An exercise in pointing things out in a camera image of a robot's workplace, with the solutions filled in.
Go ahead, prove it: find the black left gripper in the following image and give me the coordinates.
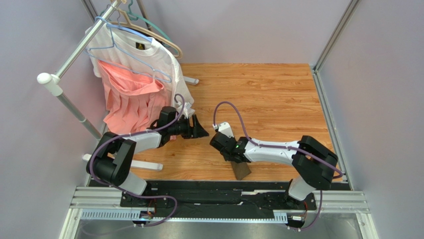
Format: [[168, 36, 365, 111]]
[[168, 114, 209, 139]]

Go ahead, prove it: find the olive brown cloth napkin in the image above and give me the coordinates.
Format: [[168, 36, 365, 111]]
[[231, 162, 251, 181]]

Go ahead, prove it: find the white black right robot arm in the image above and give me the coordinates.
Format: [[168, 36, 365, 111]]
[[210, 131, 341, 201]]

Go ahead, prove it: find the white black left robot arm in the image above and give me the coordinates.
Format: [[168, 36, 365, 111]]
[[86, 106, 209, 206]]

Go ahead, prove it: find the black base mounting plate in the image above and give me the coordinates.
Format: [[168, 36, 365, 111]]
[[118, 180, 319, 219]]

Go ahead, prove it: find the pink pleated skirt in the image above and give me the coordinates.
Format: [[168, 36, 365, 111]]
[[98, 60, 170, 134]]

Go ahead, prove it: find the white t-shirt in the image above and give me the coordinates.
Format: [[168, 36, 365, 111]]
[[86, 24, 195, 117]]

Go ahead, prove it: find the wooden clothes hanger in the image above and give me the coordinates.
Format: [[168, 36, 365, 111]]
[[111, 8, 183, 59]]

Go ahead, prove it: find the teal clothes hanger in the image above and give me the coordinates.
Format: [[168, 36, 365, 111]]
[[99, 0, 180, 57]]

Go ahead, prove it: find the white clothes rack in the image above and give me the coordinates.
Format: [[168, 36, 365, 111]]
[[37, 0, 199, 171]]

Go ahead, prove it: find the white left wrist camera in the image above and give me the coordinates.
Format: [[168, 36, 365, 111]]
[[183, 102, 195, 119]]

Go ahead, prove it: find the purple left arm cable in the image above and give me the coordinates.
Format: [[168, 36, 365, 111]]
[[89, 94, 186, 228]]

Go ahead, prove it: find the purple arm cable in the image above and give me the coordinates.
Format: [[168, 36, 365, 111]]
[[89, 94, 186, 228], [212, 101, 344, 232]]

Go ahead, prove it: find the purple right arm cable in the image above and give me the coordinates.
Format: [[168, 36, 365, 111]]
[[212, 101, 344, 232]]

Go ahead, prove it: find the blue wire hanger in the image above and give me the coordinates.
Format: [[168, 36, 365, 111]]
[[84, 16, 176, 83]]

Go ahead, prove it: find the aluminium frame rail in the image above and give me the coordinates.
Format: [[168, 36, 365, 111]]
[[58, 0, 380, 239]]

